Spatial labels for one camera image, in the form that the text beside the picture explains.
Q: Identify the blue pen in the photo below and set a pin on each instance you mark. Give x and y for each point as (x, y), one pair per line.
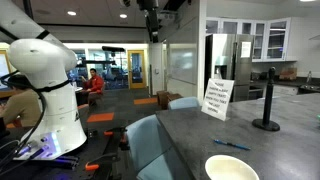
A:
(230, 144)

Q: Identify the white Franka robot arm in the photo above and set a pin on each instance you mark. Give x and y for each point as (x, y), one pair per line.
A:
(50, 100)

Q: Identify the white bowl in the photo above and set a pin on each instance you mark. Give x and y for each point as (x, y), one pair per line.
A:
(230, 170)

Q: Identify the brown wooden stool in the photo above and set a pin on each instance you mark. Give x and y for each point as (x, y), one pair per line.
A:
(175, 97)
(162, 99)

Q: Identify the light blue chair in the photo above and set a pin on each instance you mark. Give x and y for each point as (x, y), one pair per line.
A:
(183, 102)
(146, 140)

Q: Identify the yellow framed door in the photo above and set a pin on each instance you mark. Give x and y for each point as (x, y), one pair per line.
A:
(136, 68)

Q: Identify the white printed table sign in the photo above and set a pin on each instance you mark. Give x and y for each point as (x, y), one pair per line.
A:
(216, 98)

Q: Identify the person in red jacket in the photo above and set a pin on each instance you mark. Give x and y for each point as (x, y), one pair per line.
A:
(95, 83)

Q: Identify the stainless steel refrigerator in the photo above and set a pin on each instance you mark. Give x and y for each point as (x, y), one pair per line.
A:
(230, 53)

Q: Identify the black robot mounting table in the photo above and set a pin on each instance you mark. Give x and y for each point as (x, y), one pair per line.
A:
(100, 143)

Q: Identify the round ceiling light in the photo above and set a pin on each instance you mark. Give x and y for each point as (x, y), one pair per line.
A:
(123, 16)
(71, 13)

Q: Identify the white paper notice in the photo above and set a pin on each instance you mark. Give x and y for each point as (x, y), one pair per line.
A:
(246, 49)

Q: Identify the black pole stand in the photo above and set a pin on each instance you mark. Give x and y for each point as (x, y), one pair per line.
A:
(267, 106)

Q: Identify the brown basket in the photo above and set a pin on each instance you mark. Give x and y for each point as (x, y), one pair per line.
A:
(288, 74)

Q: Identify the person in tan shirt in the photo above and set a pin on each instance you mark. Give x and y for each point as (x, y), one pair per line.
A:
(20, 106)

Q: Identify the kitchen faucet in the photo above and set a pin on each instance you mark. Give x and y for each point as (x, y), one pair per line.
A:
(309, 77)

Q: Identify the wall whiteboard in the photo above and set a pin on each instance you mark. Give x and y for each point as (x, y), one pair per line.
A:
(182, 65)

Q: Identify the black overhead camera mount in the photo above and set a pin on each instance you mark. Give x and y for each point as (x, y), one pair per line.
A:
(152, 20)

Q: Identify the white glass-door wall cabinets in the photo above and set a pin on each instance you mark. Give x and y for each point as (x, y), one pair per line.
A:
(276, 40)

